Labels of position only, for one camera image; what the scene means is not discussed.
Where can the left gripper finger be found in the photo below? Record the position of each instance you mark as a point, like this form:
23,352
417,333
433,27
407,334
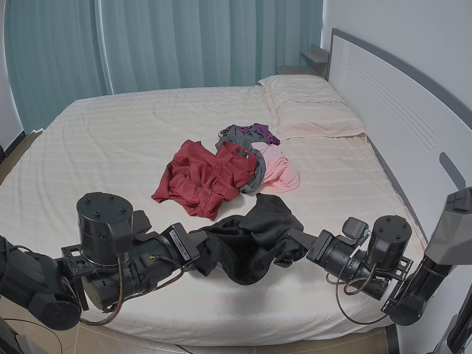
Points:
201,241

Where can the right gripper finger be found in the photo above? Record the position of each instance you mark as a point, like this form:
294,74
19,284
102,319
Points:
302,238

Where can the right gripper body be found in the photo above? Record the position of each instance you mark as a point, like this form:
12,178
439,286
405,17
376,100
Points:
343,258

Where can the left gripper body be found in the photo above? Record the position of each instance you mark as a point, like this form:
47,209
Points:
162,251

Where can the black garment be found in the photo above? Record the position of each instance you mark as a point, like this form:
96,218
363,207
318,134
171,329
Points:
254,234

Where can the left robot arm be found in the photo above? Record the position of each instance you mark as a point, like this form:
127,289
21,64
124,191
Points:
105,216

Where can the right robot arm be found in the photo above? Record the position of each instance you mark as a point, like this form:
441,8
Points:
442,227

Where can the dark red garment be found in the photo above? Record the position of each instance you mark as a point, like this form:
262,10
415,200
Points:
201,177

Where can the pink garment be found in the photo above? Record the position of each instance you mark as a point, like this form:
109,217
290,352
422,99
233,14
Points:
278,172

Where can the grey garment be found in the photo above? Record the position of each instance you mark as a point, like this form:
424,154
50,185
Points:
236,138

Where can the purple garment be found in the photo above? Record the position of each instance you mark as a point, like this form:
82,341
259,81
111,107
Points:
260,130

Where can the bed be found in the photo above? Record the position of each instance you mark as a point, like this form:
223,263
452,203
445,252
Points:
110,142

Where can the cream pillow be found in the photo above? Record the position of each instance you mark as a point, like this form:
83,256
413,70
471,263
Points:
309,105

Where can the grey bedside table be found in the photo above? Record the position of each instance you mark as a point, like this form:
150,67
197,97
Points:
313,68

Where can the blue-green curtain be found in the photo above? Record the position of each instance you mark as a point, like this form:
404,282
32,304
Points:
184,31

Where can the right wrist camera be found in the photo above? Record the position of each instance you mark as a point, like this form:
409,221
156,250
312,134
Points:
354,228

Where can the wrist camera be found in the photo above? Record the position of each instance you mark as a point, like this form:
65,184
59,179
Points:
142,222
354,228

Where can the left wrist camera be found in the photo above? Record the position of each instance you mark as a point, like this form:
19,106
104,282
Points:
142,222

